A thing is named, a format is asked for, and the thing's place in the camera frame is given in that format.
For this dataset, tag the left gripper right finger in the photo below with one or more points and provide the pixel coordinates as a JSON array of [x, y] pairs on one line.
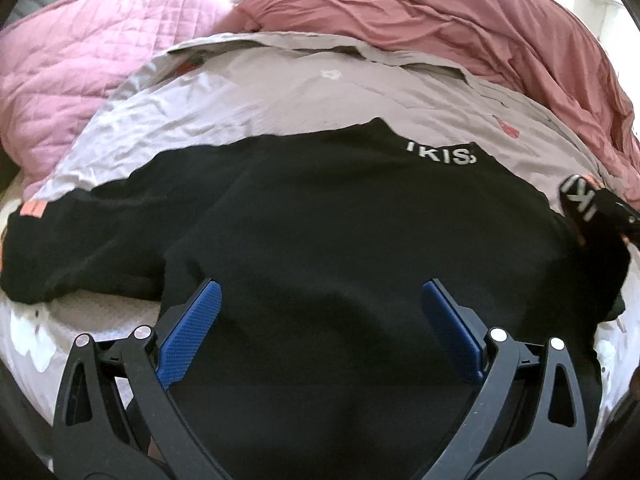
[[526, 419]]

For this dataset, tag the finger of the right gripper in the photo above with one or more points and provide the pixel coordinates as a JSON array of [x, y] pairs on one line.
[[617, 215]]

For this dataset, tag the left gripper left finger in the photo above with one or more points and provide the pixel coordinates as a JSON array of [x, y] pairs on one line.
[[115, 418]]

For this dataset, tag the black IKISS sweatshirt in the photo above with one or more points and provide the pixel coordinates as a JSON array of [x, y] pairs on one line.
[[321, 364]]

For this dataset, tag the dusty red duvet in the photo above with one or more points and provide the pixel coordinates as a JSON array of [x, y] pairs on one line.
[[534, 47]]

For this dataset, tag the grey strawberry print bedsheet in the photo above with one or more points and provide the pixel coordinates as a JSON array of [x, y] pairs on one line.
[[224, 88]]

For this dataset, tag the pink quilted pillow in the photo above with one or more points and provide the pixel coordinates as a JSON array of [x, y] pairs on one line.
[[59, 64]]

